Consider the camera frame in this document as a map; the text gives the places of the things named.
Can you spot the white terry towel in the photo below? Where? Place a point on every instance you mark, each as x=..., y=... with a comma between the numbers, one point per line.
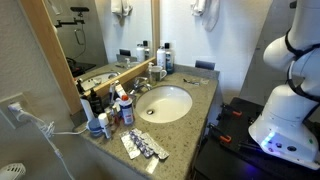
x=208, y=10

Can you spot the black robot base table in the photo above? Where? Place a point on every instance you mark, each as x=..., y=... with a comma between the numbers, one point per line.
x=242, y=158

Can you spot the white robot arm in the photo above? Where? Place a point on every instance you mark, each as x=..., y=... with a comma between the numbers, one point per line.
x=279, y=129

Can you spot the white oval sink basin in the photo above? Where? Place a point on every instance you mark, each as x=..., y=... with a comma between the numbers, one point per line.
x=164, y=104

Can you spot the chrome sink faucet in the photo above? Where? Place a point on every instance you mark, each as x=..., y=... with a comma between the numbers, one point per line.
x=140, y=83

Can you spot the white ceramic mug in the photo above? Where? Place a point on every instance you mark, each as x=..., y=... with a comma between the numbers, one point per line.
x=158, y=72

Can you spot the small clear pump bottle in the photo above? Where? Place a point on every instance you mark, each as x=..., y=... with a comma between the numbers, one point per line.
x=150, y=65

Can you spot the razor on counter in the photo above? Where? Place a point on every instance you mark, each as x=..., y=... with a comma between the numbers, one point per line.
x=191, y=82

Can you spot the dark shampoo bottle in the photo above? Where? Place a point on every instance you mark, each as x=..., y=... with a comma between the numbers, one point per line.
x=169, y=59

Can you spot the shaving foam can orange cap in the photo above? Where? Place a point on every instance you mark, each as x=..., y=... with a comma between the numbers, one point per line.
x=127, y=109

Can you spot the white lotion bottle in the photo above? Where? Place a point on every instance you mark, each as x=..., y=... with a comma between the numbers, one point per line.
x=161, y=56

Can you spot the toothpaste tube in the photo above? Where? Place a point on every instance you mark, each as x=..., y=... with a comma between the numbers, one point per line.
x=116, y=90

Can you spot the purple blister pack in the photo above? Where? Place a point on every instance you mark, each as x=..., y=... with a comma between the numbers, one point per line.
x=141, y=144

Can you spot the small red bottle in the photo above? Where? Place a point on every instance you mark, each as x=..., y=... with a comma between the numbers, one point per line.
x=115, y=115

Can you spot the silver blister pack left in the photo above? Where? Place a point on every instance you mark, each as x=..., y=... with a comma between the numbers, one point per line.
x=129, y=145

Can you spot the white roll-on deodorant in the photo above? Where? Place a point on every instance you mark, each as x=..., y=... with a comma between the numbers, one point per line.
x=104, y=123

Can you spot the dark glass bottle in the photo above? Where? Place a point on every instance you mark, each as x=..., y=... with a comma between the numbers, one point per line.
x=96, y=102

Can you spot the blue round jar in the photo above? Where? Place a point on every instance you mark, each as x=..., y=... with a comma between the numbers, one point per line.
x=94, y=127

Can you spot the white tall tube bottle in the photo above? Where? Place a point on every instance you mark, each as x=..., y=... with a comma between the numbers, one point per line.
x=87, y=109

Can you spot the dark blue wall box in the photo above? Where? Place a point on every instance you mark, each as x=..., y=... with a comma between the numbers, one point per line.
x=205, y=65

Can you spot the orange handled clamp upper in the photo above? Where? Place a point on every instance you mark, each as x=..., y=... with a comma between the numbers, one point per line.
x=228, y=110

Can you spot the orange handled clamp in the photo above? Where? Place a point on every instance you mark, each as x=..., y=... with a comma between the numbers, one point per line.
x=219, y=134
x=228, y=110

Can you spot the wood framed wall mirror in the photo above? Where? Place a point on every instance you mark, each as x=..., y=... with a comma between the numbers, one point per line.
x=87, y=32

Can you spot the orange handled clamp lower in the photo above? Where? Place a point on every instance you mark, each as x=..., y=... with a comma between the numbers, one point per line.
x=219, y=134

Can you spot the white wall outlet plug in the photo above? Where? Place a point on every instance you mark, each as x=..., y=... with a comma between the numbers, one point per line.
x=15, y=108

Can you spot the black camera on mount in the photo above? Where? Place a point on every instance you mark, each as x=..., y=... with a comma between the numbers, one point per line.
x=293, y=4

